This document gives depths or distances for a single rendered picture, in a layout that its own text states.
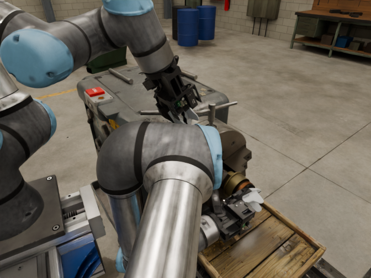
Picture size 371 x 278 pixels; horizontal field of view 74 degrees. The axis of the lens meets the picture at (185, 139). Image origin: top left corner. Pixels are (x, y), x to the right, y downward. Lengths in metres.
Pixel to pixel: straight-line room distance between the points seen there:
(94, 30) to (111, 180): 0.27
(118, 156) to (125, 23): 0.22
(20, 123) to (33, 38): 0.34
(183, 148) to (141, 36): 0.21
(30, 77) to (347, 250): 2.18
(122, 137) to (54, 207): 0.35
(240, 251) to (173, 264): 0.63
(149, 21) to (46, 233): 0.51
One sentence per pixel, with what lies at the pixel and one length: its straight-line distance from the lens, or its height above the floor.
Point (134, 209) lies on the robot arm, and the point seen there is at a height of 1.23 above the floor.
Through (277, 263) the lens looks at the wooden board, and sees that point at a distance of 0.93.
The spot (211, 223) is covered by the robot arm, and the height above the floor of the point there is 1.12.
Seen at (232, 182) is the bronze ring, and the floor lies 1.11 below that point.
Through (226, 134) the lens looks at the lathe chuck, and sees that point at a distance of 0.82.
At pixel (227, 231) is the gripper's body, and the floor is 1.10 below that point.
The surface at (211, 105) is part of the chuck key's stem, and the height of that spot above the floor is 1.32.
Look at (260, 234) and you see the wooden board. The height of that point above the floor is 0.88.
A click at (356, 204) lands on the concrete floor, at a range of 2.65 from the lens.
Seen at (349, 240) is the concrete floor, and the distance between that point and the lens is 2.34.
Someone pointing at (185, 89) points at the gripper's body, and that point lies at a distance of 0.53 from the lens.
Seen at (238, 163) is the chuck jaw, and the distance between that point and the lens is 0.87.
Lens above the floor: 1.66
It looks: 34 degrees down
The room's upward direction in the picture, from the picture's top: straight up
